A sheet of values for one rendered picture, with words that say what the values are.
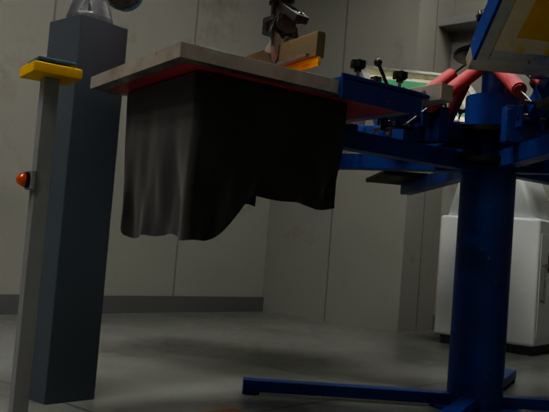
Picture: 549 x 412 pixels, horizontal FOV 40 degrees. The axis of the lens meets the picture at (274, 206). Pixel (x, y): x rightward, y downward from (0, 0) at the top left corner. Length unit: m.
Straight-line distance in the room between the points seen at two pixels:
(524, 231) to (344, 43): 2.22
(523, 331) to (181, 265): 2.48
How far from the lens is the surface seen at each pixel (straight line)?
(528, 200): 5.01
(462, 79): 2.75
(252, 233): 6.28
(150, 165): 2.11
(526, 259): 4.94
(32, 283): 2.08
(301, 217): 6.18
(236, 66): 1.90
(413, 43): 5.84
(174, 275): 5.72
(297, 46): 2.26
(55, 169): 2.47
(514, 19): 2.21
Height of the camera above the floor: 0.52
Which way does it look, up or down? 3 degrees up
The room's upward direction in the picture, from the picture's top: 5 degrees clockwise
